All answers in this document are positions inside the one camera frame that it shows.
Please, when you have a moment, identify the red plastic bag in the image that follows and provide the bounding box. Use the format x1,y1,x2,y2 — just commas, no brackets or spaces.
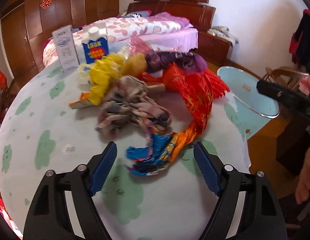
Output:
140,63,230,144

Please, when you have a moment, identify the blue orange snack wrapper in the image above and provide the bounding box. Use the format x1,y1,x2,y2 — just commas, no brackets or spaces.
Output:
126,122,198,177

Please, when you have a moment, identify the orange snack box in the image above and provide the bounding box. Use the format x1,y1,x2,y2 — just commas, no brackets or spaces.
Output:
68,92,92,109

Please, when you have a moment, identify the plaid cloth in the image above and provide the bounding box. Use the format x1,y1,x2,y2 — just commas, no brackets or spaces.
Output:
96,75,171,139

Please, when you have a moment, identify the purple plastic bag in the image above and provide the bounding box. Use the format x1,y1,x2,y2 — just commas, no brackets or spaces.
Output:
145,51,208,74

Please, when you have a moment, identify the pale yellow printed plastic bag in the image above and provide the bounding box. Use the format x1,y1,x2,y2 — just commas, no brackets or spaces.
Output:
77,63,92,85

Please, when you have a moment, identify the yellow sponge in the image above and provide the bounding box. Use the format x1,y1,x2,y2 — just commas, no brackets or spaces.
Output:
121,53,147,77

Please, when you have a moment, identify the pink transparent plastic bag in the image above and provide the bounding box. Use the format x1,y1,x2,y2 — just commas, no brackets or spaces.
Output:
116,36,183,60

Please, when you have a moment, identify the light blue trash bin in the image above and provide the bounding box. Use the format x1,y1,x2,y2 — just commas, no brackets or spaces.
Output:
217,66,279,140

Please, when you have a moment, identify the person right hand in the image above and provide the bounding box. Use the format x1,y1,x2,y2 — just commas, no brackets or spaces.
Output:
295,147,310,204

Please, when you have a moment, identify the folding wooden chair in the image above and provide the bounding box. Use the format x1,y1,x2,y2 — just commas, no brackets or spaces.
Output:
262,67,309,90

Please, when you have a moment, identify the cloud pattern tablecloth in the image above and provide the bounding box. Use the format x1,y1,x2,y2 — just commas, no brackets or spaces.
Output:
0,64,250,239

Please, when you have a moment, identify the wooden nightstand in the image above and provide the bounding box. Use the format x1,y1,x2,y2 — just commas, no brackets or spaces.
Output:
197,31,233,66

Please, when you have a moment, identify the clothes pile on nightstand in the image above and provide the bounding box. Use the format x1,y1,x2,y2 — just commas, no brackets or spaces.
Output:
207,26,239,46

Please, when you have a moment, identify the wooden bed pink sheet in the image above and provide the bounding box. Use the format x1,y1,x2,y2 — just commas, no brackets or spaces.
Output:
43,0,216,70

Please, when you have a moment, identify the red gift bag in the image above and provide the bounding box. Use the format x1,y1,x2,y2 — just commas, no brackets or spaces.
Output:
0,71,7,90

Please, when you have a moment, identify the white tall milk carton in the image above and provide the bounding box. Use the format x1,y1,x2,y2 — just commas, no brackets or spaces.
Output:
52,25,79,72

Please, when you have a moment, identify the blue LOOK milk carton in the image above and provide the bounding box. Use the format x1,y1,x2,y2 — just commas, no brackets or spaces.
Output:
81,25,109,64

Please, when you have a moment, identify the heart pattern duvet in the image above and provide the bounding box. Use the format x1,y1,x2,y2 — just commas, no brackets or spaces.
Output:
42,11,193,67

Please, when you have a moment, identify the wooden door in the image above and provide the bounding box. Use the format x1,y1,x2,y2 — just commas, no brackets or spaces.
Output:
0,3,35,77

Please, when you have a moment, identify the wooden wardrobe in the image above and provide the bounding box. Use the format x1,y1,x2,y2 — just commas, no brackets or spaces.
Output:
0,0,120,78

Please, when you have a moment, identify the red double happiness decal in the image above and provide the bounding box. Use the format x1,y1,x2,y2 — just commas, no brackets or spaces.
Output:
40,0,52,9

